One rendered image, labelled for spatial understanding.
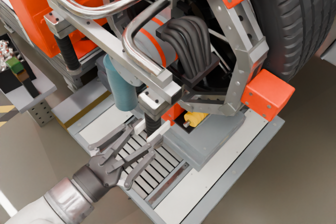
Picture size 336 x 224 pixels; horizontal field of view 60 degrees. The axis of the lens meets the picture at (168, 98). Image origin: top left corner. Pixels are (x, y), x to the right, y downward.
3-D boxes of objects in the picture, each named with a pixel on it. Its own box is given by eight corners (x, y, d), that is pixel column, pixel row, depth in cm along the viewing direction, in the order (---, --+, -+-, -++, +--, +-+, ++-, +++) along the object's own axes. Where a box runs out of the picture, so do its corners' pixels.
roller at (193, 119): (238, 86, 117) (242, 77, 112) (190, 134, 105) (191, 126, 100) (227, 78, 119) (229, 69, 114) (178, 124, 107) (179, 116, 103)
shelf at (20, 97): (57, 89, 124) (55, 85, 121) (22, 114, 117) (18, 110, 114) (6, 38, 140) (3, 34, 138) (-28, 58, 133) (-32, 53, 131)
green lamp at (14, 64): (25, 68, 104) (20, 61, 101) (15, 74, 103) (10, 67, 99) (19, 62, 106) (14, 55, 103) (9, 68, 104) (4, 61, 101)
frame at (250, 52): (236, 128, 96) (298, -16, 50) (224, 142, 93) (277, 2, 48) (126, 44, 116) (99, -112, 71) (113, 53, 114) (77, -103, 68)
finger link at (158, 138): (143, 147, 64) (152, 156, 63) (159, 133, 66) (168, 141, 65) (143, 150, 65) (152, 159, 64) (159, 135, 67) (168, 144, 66)
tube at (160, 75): (224, 37, 63) (234, -4, 54) (162, 90, 56) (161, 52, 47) (166, 0, 70) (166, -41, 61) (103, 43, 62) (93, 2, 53)
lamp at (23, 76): (30, 77, 109) (26, 70, 105) (21, 83, 107) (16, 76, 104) (24, 71, 110) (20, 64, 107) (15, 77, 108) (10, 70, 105)
